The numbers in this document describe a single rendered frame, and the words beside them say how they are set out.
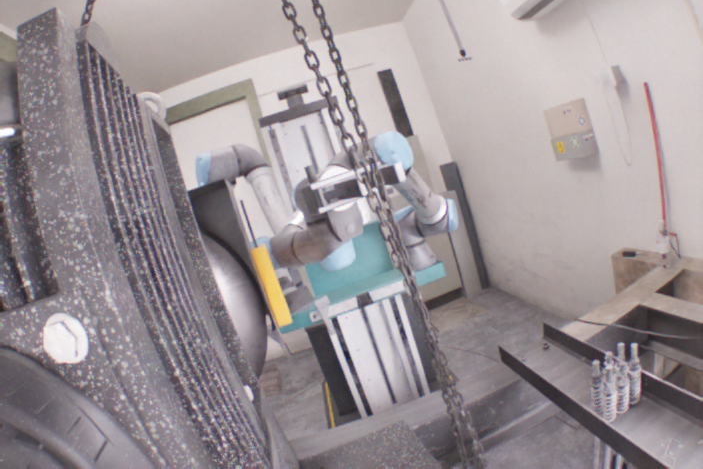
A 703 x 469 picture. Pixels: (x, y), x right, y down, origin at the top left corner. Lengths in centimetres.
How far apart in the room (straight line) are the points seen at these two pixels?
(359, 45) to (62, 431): 380
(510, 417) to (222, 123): 329
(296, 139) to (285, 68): 222
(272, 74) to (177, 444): 358
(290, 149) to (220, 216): 82
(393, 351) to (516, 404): 64
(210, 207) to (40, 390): 59
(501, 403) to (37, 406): 130
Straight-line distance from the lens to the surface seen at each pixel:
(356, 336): 168
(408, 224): 138
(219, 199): 80
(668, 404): 108
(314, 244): 75
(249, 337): 73
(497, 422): 143
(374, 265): 152
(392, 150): 101
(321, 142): 157
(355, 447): 82
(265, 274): 72
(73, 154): 28
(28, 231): 32
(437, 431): 133
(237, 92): 362
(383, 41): 393
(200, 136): 371
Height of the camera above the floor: 141
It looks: 3 degrees down
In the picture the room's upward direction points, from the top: 18 degrees counter-clockwise
